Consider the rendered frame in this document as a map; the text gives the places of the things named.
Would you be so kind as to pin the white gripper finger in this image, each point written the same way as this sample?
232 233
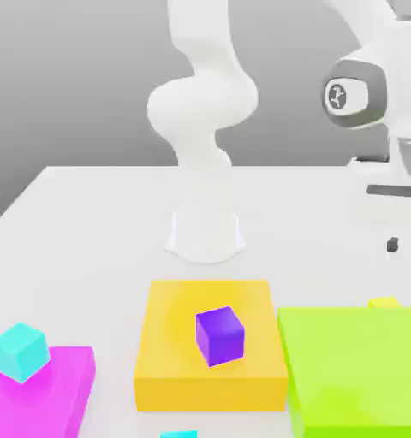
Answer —
393 245

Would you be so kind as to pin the large lime green box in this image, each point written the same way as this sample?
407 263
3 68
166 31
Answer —
356 369

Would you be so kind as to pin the large magenta box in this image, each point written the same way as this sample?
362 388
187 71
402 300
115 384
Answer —
41 403

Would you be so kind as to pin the small purple cube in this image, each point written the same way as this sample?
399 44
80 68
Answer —
219 338

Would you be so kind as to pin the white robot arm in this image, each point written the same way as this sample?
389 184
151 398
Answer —
202 99

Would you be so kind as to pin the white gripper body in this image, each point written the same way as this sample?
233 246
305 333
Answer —
394 190

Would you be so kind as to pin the large orange box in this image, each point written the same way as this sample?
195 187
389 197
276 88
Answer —
171 342

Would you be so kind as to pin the small yellow cube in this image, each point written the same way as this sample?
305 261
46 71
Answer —
383 303

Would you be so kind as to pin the small cyan cube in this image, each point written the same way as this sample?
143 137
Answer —
19 352
178 434

